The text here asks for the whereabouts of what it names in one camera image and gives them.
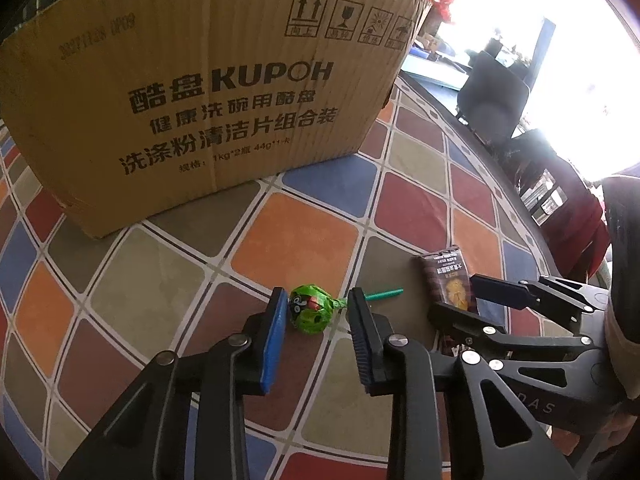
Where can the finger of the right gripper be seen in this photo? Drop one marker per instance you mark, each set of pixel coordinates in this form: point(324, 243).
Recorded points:
point(490, 341)
point(554, 298)

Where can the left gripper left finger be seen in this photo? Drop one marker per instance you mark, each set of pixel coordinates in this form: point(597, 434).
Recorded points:
point(144, 434)

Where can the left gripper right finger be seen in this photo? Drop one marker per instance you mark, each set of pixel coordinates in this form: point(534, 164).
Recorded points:
point(491, 433)

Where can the brown Costa biscuit packet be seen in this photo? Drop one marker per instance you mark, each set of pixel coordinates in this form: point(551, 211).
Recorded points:
point(447, 282)

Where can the green lollipop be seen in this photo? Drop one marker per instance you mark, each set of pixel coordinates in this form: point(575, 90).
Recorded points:
point(311, 309)

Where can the wooden chair with red cloth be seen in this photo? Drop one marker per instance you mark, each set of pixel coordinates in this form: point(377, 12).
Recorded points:
point(575, 233)

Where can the colourful checkered table mat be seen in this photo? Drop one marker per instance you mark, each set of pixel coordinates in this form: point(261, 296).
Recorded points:
point(81, 317)

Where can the dark grey chair right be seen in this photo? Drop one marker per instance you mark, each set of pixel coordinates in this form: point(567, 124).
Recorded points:
point(492, 100)

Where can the brown cardboard box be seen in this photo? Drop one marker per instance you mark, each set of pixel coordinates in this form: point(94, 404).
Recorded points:
point(125, 108)

